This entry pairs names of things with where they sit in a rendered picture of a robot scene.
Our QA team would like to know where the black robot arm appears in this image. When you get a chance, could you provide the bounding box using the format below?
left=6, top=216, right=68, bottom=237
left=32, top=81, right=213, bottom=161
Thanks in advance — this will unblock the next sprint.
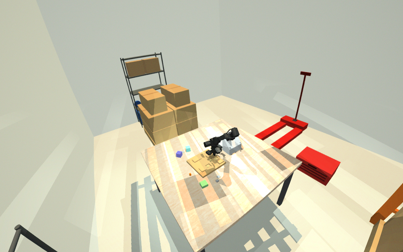
left=204, top=127, right=240, bottom=154

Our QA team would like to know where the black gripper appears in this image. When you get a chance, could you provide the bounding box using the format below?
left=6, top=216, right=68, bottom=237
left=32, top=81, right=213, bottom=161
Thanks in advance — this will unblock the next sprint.
left=206, top=144, right=222, bottom=156

